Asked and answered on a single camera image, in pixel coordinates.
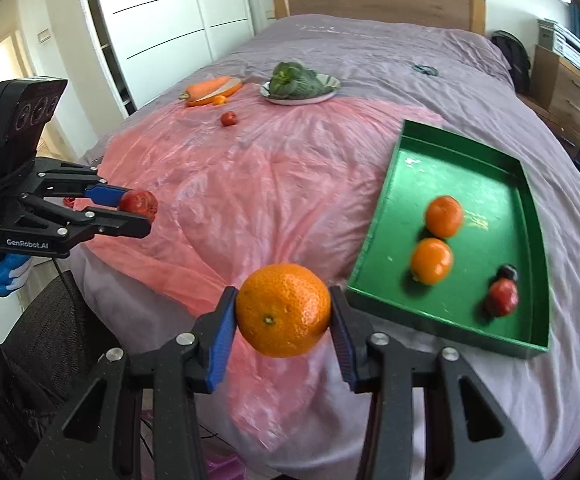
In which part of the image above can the wooden headboard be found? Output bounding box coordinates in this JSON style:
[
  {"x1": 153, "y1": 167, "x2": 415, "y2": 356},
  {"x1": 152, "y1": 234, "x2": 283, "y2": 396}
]
[{"x1": 270, "y1": 0, "x2": 486, "y2": 36}]

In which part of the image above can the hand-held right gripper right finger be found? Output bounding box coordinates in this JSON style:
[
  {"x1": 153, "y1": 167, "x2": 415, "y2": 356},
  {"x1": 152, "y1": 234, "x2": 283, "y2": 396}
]
[{"x1": 329, "y1": 285, "x2": 545, "y2": 480}]

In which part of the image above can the green tray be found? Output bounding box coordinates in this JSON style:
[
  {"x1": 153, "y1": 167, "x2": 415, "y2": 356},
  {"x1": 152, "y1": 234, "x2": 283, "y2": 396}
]
[{"x1": 346, "y1": 119, "x2": 550, "y2": 360}]

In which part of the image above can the black mesh chair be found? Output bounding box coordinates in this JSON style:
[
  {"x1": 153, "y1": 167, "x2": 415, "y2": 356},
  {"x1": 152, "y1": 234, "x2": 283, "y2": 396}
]
[{"x1": 0, "y1": 270, "x2": 141, "y2": 480}]

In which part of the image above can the black backpack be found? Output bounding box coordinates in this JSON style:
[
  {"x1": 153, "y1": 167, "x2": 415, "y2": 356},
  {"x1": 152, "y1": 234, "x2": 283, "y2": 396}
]
[{"x1": 490, "y1": 30, "x2": 533, "y2": 95}]

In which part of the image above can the teal curtain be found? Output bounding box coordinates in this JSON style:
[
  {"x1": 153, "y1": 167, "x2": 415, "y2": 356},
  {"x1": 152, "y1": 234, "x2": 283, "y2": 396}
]
[{"x1": 567, "y1": 0, "x2": 580, "y2": 51}]

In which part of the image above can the wooden dresser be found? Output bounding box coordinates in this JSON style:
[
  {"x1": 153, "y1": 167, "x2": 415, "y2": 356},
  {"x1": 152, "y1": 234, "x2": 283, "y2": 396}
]
[{"x1": 528, "y1": 45, "x2": 580, "y2": 158}]

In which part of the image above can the white printer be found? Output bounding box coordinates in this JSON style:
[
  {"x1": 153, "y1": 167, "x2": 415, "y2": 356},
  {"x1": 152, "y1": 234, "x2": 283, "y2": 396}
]
[{"x1": 537, "y1": 18, "x2": 580, "y2": 72}]

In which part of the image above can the green leafy vegetable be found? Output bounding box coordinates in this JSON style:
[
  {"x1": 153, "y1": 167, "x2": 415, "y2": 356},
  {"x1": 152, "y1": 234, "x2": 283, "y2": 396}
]
[{"x1": 268, "y1": 61, "x2": 331, "y2": 99}]

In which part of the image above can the carrot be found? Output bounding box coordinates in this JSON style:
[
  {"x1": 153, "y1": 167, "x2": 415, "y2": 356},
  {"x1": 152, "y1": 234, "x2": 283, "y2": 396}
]
[{"x1": 179, "y1": 76, "x2": 231, "y2": 103}]

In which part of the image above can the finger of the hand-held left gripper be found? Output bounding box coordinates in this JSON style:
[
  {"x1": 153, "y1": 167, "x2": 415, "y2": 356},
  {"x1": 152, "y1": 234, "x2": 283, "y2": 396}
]
[
  {"x1": 20, "y1": 192, "x2": 151, "y2": 248},
  {"x1": 25, "y1": 157, "x2": 131, "y2": 207}
]

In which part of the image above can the pink plastic sheet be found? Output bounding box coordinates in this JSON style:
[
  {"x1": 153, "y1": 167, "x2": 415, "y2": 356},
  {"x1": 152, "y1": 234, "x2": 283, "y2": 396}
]
[{"x1": 91, "y1": 95, "x2": 445, "y2": 453}]

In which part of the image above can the person's left hand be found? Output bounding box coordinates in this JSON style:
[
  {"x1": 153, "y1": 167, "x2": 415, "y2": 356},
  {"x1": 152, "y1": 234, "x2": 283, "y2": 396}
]
[{"x1": 0, "y1": 252, "x2": 33, "y2": 297}]

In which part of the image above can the orange oval dish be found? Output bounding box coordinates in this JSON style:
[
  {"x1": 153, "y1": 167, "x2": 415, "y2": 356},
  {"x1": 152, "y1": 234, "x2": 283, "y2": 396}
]
[{"x1": 186, "y1": 78, "x2": 243, "y2": 108}]

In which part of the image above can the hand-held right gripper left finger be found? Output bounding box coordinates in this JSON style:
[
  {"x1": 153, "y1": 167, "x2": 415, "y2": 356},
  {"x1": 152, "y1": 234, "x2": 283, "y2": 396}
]
[{"x1": 20, "y1": 286, "x2": 238, "y2": 480}]

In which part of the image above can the white round plate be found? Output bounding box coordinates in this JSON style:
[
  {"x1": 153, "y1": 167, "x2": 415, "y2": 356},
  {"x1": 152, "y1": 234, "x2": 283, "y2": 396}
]
[{"x1": 260, "y1": 73, "x2": 341, "y2": 106}]

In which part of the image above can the white wardrobe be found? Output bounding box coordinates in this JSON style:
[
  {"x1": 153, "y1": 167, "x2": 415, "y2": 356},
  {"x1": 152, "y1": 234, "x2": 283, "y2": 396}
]
[{"x1": 77, "y1": 0, "x2": 261, "y2": 116}]

